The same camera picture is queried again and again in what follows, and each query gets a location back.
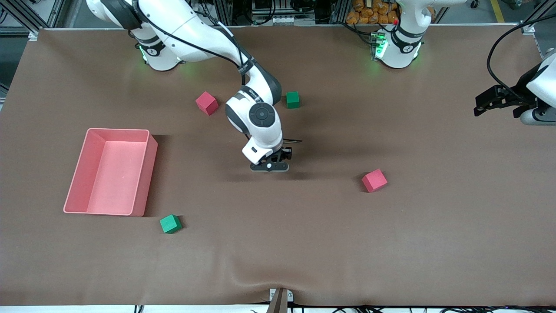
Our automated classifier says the brown table mat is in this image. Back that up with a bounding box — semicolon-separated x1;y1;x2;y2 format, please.
0;24;556;307

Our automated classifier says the pink foam cube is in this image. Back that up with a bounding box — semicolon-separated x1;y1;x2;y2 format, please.
195;91;219;116
361;169;388;193

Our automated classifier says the white connector strip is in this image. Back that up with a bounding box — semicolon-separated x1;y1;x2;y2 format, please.
261;17;300;26

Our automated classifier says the pile of orange packets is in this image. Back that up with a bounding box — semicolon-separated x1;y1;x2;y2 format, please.
346;0;435;25

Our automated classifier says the pink plastic tray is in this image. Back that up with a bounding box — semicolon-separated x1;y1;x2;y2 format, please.
63;128;159;217

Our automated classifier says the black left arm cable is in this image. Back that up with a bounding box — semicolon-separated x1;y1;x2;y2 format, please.
486;17;556;105

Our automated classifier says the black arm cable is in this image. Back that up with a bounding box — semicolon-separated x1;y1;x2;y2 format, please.
486;17;556;105
130;0;303;144

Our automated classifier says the aluminium frame profile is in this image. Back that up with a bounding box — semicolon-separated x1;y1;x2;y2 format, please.
0;0;66;35
519;0;556;37

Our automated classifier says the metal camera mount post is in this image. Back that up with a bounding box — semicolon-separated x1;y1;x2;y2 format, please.
268;288;294;313

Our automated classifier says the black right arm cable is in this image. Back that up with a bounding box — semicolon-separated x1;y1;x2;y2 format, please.
130;0;303;144

